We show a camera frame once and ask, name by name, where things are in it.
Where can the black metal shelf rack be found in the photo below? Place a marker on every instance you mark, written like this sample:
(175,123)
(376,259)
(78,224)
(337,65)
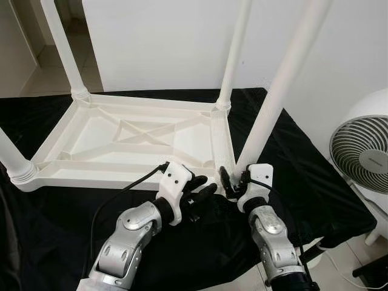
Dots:
(373,273)

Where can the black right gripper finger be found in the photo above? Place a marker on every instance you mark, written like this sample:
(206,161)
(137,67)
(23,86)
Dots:
(225,179)

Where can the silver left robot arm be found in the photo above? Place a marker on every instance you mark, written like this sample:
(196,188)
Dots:
(130,236)

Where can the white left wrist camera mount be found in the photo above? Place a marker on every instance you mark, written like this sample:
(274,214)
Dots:
(174,185)

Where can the white pedestal fan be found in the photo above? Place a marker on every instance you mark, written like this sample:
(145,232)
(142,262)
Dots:
(364,151)

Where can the white plastic children tabletop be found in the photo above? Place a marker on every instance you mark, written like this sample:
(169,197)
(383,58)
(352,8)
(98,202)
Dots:
(121,151)

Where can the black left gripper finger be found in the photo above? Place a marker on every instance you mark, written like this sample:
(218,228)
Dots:
(200,180)
(206,191)

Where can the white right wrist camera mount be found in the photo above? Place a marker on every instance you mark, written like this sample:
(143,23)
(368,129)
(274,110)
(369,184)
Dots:
(257,182)

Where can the black metal table leg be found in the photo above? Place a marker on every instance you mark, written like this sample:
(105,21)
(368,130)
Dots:
(312,253)

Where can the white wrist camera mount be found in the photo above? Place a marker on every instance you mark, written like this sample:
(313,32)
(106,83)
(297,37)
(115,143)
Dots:
(257,182)
(174,185)

